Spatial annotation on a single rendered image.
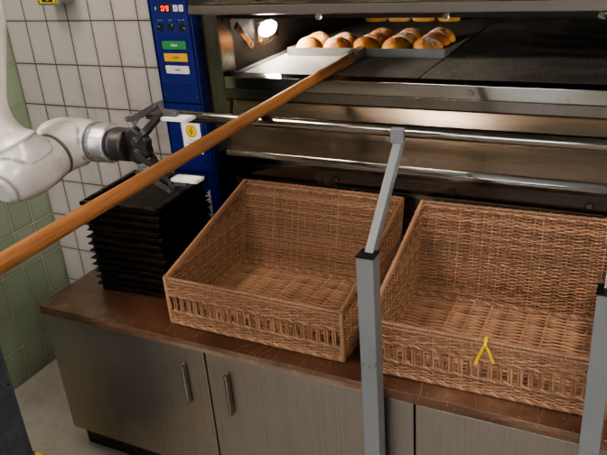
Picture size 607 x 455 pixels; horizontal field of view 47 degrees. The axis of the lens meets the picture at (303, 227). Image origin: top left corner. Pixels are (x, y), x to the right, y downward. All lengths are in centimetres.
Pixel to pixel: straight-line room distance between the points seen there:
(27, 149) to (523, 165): 122
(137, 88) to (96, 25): 24
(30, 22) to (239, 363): 145
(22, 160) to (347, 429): 102
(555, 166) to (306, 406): 90
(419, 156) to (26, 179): 105
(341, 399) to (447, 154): 73
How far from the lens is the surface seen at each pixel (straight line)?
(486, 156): 195
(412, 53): 229
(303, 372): 180
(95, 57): 253
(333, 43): 240
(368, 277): 150
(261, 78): 215
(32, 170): 154
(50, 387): 297
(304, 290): 210
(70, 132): 163
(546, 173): 193
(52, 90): 272
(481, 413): 167
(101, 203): 126
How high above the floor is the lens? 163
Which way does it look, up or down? 25 degrees down
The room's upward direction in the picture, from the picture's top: 5 degrees counter-clockwise
